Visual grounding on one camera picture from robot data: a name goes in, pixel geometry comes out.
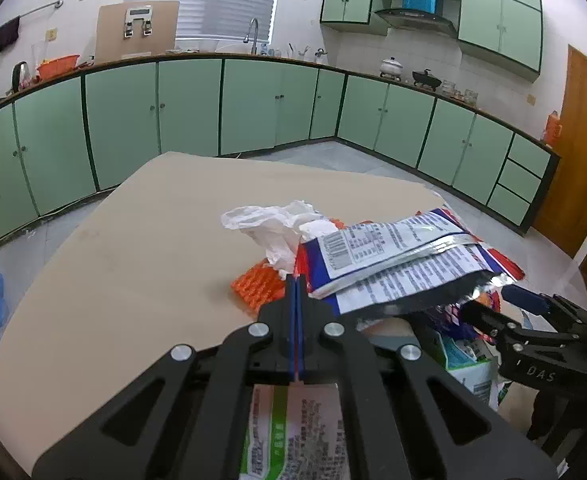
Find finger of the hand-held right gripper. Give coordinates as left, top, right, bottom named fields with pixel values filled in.
left=501, top=284, right=587, bottom=335
left=458, top=302, right=525, bottom=347

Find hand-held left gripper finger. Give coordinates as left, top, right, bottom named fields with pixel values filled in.
left=34, top=276, right=297, bottom=480
left=297, top=276, right=559, bottom=480

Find red blue foil snack bag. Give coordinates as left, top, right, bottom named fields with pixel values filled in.
left=333, top=205, right=527, bottom=322

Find green white food packet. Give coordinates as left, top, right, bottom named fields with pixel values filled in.
left=238, top=382, right=351, bottom=480

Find blue white snack packet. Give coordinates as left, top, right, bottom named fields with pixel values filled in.
left=297, top=210, right=479, bottom=297

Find purple printed wrapper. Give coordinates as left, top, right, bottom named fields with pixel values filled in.
left=423, top=305, right=479, bottom=342

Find green white carton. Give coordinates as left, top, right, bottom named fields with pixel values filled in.
left=426, top=330, right=499, bottom=411

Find orange foam net sleeve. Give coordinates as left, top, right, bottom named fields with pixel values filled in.
left=231, top=255, right=298, bottom=312

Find white crumpled plastic bag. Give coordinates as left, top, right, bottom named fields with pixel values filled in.
left=221, top=200, right=341, bottom=278

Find wooden door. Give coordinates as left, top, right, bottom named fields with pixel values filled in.
left=531, top=45, right=587, bottom=260

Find orange hanging bag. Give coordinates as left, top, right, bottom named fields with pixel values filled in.
left=546, top=110, right=564, bottom=147

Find group of glass jars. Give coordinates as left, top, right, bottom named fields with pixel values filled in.
left=442, top=80, right=477, bottom=106

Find green lower kitchen cabinets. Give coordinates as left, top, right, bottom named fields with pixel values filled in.
left=0, top=52, right=561, bottom=243

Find black pot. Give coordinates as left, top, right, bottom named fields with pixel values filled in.
left=412, top=68, right=443, bottom=91

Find white lidded pot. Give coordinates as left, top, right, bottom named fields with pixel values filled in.
left=379, top=57, right=404, bottom=80

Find sink side utensils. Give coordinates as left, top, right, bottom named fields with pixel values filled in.
left=286, top=42, right=329, bottom=62

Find metal faucet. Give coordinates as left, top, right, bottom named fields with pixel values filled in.
left=245, top=17, right=261, bottom=55

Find range hood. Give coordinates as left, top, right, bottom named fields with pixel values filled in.
left=373, top=7, right=458, bottom=38

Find cardboard board with brackets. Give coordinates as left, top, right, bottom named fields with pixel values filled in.
left=95, top=1, right=180, bottom=61

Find orange plastic basket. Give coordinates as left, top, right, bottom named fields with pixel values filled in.
left=36, top=54, right=81, bottom=81

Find dark towel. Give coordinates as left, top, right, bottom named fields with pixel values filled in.
left=0, top=16, right=21, bottom=53

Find metal towel rail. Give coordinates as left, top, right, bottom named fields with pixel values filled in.
left=0, top=0, right=64, bottom=36

